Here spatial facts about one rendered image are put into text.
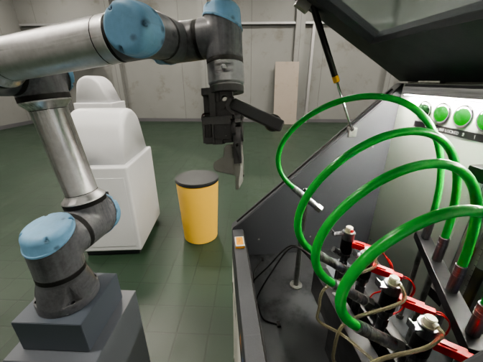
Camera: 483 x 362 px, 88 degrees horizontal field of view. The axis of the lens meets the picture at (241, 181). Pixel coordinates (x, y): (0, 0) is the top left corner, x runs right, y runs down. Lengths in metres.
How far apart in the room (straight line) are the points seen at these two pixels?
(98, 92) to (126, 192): 3.87
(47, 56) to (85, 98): 5.44
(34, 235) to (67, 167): 0.18
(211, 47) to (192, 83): 9.14
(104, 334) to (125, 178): 1.43
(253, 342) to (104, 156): 1.88
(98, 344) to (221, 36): 0.82
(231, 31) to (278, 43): 9.01
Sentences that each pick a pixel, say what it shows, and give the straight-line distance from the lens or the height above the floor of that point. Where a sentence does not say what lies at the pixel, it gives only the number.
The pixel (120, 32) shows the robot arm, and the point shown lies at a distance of 0.46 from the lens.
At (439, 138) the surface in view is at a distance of 0.54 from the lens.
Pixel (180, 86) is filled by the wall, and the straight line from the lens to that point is 9.79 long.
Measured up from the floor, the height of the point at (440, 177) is 1.26.
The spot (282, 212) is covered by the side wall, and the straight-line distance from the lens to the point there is 0.93.
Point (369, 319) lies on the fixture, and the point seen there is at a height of 0.98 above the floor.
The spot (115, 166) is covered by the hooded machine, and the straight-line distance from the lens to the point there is 2.16.
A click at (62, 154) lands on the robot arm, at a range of 0.81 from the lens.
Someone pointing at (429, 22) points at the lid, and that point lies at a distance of 0.72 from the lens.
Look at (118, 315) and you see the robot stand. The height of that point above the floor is 0.80.
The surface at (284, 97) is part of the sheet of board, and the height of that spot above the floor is 0.90.
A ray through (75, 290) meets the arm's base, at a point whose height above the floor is 0.95.
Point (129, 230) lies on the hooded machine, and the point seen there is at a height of 0.27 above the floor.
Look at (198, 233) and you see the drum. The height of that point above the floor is 0.13.
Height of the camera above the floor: 1.46
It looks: 22 degrees down
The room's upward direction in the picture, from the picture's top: straight up
